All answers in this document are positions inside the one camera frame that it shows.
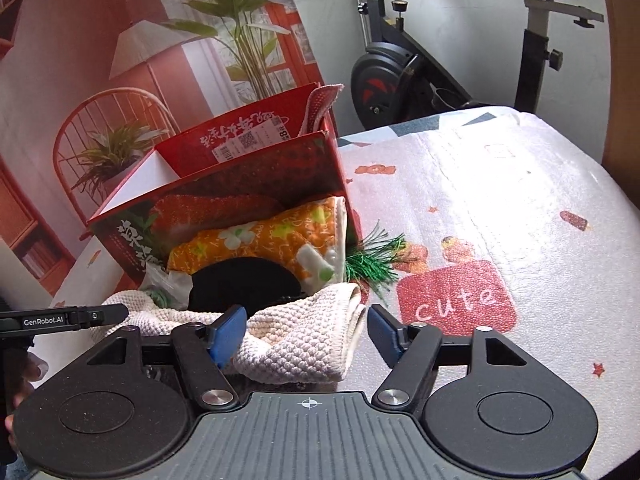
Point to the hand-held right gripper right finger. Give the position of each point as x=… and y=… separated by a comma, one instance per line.
x=382, y=332

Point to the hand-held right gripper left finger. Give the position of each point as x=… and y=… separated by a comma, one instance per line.
x=227, y=334

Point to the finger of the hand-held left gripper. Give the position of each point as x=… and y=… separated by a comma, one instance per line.
x=100, y=315

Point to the white knitted towel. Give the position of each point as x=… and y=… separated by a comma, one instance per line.
x=300, y=340

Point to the orange yellow snack packet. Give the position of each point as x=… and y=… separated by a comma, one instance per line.
x=260, y=232

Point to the red strawberry print box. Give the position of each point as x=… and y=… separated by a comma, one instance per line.
x=280, y=170

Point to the person's left hand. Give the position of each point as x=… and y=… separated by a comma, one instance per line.
x=34, y=367

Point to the black cloth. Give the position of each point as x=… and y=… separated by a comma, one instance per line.
x=240, y=280

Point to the green tinsel sprig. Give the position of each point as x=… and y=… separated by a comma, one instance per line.
x=370, y=265

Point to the pink and white towel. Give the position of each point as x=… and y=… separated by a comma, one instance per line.
x=317, y=105

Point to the black exercise bike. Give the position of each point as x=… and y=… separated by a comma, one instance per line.
x=385, y=75

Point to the wooden panel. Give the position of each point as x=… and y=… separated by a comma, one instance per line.
x=625, y=85

